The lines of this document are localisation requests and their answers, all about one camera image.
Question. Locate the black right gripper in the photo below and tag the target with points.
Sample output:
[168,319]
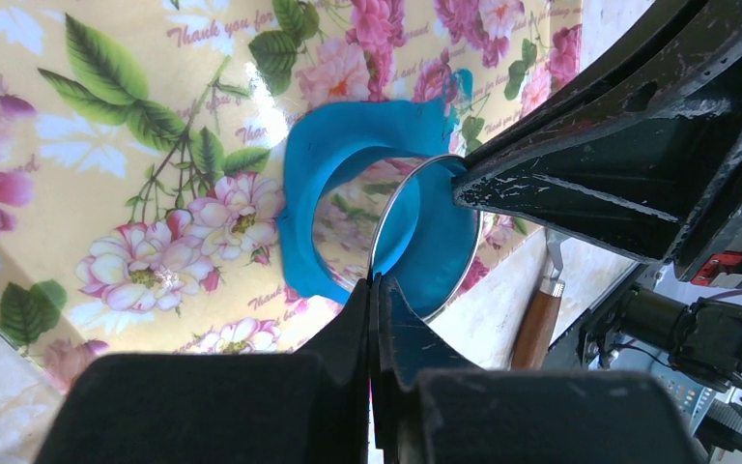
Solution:
[633,191]

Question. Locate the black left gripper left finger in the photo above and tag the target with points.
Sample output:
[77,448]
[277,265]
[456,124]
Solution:
[308,406]

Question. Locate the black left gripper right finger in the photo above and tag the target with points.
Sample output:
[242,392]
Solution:
[432,405]

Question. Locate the blue dough piece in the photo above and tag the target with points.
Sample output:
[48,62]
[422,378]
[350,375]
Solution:
[386,167]

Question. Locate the metal scraper wooden handle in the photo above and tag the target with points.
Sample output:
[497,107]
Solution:
[536,331]

